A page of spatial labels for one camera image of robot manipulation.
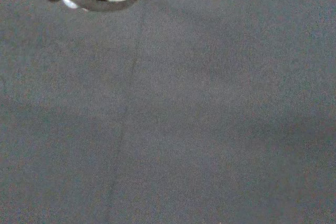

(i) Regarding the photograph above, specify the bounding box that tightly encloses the black bench cloth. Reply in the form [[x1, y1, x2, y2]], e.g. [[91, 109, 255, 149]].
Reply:
[[0, 0, 336, 224]]

